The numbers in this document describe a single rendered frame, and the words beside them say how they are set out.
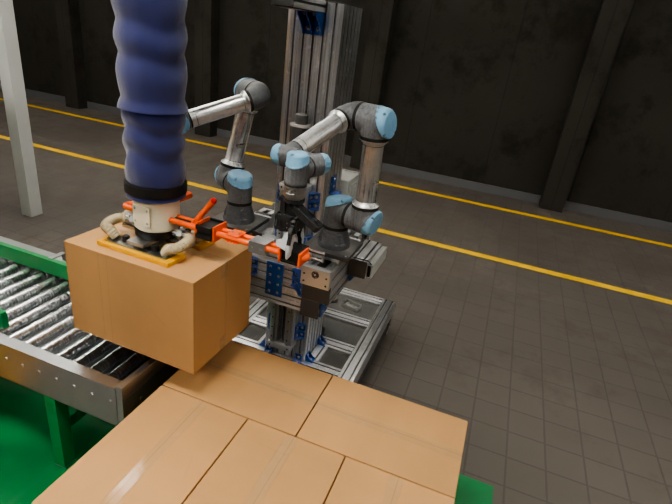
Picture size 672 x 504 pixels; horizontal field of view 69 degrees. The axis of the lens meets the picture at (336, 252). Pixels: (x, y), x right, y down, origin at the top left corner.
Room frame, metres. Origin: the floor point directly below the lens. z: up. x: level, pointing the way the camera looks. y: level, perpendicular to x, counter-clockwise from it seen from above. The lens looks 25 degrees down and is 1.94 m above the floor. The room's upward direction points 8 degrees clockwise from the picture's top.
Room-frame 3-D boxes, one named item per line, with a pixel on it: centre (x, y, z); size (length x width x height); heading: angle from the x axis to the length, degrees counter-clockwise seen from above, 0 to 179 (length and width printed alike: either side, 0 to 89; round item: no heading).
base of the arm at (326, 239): (2.04, 0.02, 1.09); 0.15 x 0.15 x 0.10
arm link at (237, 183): (2.19, 0.49, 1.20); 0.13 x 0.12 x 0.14; 35
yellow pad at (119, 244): (1.65, 0.74, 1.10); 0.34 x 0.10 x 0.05; 70
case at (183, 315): (1.75, 0.70, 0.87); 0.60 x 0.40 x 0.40; 71
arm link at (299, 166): (1.56, 0.16, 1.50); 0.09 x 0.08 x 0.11; 148
